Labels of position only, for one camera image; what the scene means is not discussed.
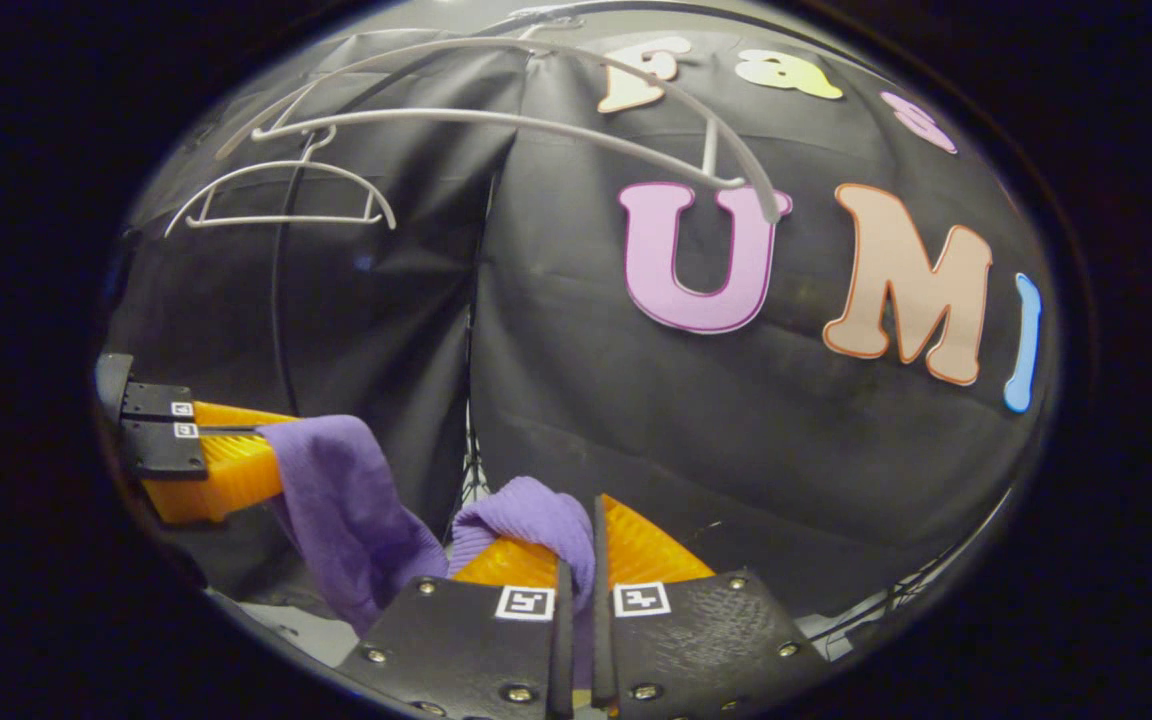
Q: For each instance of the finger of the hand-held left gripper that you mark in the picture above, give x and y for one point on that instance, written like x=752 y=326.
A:
x=161 y=402
x=206 y=475

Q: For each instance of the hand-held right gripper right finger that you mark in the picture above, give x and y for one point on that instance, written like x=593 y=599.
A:
x=716 y=650

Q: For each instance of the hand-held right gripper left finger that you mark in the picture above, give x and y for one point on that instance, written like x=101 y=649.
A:
x=456 y=650

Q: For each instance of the purple ribbed jacket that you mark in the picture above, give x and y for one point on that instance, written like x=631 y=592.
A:
x=346 y=510

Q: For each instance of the black metal clothes rack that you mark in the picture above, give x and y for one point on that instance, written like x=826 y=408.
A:
x=276 y=300

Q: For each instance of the small white clothes hanger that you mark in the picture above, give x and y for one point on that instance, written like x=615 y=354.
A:
x=286 y=219

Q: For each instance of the large white clothes hanger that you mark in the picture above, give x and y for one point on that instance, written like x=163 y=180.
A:
x=764 y=195

